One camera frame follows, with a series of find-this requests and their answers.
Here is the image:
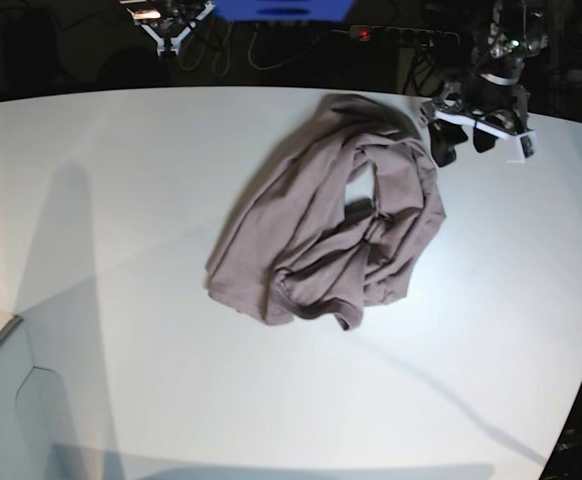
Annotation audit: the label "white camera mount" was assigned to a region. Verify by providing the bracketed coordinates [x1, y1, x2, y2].
[428, 109, 538, 165]

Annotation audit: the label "mauve t-shirt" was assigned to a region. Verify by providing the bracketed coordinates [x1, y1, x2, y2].
[206, 94, 445, 330]

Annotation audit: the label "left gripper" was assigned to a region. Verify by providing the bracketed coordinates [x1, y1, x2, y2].
[420, 75, 529, 167]

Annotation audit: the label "grey cable loops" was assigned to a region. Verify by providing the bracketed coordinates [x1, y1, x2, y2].
[178, 19, 322, 76]

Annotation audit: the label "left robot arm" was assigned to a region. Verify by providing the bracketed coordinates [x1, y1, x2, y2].
[420, 1, 548, 168]

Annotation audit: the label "black power strip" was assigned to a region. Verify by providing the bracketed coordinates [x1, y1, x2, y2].
[346, 25, 461, 48]

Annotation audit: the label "blue bin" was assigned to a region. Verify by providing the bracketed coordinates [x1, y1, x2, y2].
[214, 0, 355, 22]

